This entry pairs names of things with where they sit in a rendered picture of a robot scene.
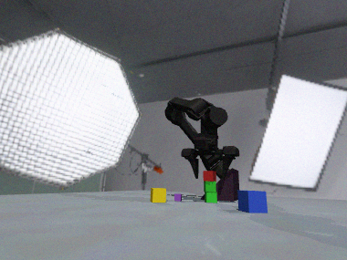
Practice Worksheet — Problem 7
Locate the red block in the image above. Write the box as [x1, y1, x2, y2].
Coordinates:
[204, 171, 216, 182]

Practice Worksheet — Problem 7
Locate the small purple block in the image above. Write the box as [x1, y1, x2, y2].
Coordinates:
[174, 193, 182, 201]

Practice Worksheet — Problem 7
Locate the yellow block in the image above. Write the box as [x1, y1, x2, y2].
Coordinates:
[150, 188, 166, 203]

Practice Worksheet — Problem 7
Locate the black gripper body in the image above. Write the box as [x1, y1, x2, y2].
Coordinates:
[181, 130, 239, 158]

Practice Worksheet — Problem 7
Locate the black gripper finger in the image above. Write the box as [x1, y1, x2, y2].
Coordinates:
[184, 157, 199, 179]
[222, 156, 236, 180]

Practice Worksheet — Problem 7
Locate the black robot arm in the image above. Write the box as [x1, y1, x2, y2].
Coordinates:
[165, 97, 227, 179]

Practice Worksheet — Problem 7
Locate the green block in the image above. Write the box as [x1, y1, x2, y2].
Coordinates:
[204, 182, 216, 192]
[205, 192, 217, 203]

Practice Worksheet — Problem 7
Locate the blue block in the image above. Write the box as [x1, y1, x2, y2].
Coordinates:
[237, 191, 268, 213]

